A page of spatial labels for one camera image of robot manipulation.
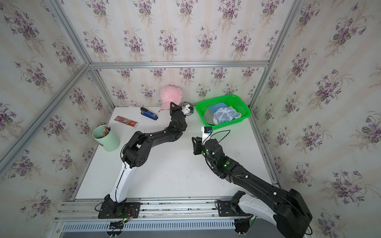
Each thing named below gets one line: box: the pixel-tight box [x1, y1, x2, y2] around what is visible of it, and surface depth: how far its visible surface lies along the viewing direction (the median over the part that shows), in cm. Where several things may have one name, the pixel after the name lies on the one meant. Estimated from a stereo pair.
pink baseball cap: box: [158, 84, 184, 113], surface depth 98 cm
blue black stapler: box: [140, 107, 159, 121], surface depth 114 cm
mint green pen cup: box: [92, 124, 121, 152], surface depth 90 cm
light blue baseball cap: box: [203, 102, 242, 126], surface depth 105 cm
